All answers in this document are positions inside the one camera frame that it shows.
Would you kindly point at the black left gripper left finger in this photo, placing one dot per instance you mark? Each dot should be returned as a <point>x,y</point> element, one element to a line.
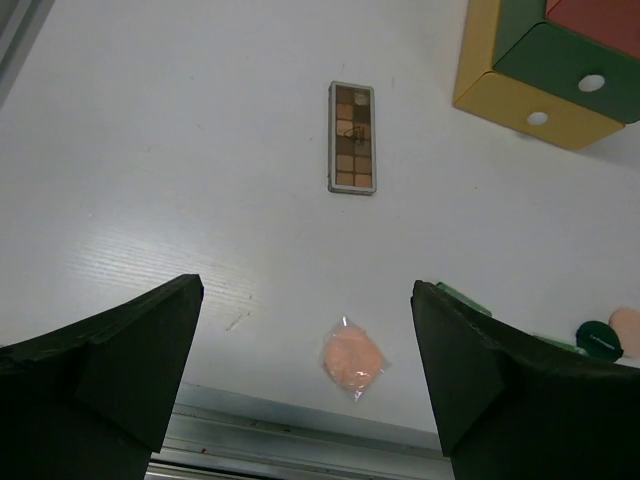
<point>93,400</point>

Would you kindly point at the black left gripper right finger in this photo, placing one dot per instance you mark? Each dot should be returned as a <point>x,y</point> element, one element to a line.
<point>510,406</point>

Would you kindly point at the dark green round compact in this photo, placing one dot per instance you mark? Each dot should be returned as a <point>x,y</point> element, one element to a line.
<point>599,341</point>

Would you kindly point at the peach round powder puff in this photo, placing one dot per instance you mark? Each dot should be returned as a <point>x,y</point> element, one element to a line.
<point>625,322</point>

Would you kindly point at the peach makeup sponge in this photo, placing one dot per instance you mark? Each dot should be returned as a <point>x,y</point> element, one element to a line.
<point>351,359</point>

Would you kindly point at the red top drawer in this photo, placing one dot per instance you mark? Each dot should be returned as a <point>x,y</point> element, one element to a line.
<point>612,23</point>

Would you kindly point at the yellow bottom drawer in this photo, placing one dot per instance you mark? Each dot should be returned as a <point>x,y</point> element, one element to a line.
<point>525,109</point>

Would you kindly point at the brown eyeshadow palette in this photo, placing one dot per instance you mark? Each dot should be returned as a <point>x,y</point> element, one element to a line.
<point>352,165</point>

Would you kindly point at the red drawer cabinet shell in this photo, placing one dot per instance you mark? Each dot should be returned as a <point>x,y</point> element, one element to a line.
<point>490,21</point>

